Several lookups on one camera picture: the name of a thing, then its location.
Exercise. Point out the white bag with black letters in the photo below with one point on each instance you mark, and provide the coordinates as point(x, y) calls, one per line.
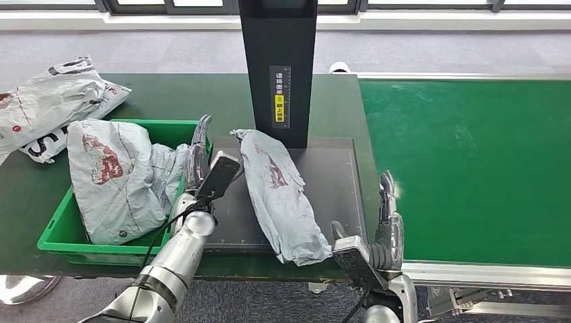
point(107, 98)

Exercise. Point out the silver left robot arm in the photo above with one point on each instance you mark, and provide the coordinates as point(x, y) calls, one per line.
point(178, 258)

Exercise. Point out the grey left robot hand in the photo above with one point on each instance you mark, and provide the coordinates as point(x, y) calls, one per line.
point(196, 165)

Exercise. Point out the black and yellow label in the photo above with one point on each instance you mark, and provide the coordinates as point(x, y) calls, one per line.
point(279, 89)

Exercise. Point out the dark window frame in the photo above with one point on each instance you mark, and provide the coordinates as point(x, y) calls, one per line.
point(107, 6)

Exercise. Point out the green plastic crate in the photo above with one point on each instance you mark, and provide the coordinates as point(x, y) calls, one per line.
point(111, 255)

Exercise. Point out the white round object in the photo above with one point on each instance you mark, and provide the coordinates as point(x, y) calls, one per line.
point(340, 67)

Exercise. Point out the black scanner base plate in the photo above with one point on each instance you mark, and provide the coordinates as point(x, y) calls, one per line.
point(330, 187)

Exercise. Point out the white table foot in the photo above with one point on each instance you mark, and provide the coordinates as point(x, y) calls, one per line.
point(317, 287)

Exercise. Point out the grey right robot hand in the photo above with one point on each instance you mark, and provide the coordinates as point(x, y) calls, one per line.
point(388, 245)

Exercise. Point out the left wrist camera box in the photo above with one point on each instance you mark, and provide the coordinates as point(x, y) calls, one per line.
point(218, 176)

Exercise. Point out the crumpled white courier bag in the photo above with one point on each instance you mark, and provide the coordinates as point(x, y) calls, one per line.
point(49, 101)

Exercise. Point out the black scanner column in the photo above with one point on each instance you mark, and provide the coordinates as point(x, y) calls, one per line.
point(276, 44)

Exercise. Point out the chrome round base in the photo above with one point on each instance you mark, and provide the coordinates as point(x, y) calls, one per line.
point(22, 290)

